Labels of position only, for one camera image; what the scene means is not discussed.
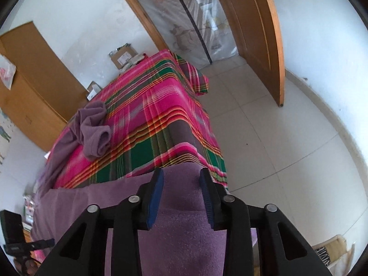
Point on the printed plastic door curtain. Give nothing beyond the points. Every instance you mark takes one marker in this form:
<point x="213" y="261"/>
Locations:
<point x="195" y="14"/>

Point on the brown cardboard box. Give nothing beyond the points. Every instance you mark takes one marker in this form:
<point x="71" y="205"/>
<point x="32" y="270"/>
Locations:
<point x="123" y="56"/>

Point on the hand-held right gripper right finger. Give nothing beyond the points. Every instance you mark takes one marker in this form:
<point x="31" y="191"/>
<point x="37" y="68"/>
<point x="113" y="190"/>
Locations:
<point x="207" y="198"/>

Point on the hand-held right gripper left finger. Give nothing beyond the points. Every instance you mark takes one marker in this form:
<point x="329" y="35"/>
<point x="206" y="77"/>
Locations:
<point x="155" y="201"/>

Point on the beige plastic chair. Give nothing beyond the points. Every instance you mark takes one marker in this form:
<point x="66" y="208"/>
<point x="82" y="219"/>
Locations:
<point x="336" y="250"/>

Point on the cluster of small cosmetic boxes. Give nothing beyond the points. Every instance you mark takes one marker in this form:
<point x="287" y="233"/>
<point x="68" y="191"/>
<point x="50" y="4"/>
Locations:
<point x="30" y="204"/>

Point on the white plastic bag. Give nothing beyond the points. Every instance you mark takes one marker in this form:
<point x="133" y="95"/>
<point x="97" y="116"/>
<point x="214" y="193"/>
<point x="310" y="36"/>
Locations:
<point x="7" y="73"/>

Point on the purple fleece pants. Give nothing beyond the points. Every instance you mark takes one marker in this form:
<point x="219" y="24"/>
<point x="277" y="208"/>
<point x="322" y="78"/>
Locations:
<point x="178" y="235"/>

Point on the small white cardboard box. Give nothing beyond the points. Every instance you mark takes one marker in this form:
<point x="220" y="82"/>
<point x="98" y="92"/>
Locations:
<point x="94" y="90"/>

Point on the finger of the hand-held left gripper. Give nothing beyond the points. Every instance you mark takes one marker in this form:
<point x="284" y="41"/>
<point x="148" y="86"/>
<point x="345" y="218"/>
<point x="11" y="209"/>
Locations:
<point x="43" y="243"/>

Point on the grey wrapped packet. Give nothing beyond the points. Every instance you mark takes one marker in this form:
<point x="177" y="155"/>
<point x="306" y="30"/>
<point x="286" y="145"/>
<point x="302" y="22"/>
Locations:
<point x="138" y="59"/>

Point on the wooden door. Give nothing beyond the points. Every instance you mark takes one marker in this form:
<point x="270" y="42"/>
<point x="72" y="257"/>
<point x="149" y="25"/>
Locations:
<point x="250" y="34"/>

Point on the wooden wardrobe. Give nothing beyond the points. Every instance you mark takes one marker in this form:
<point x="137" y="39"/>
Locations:
<point x="37" y="86"/>

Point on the wooden door frame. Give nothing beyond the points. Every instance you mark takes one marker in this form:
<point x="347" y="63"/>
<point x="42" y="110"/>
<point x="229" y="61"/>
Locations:
<point x="138" y="11"/>

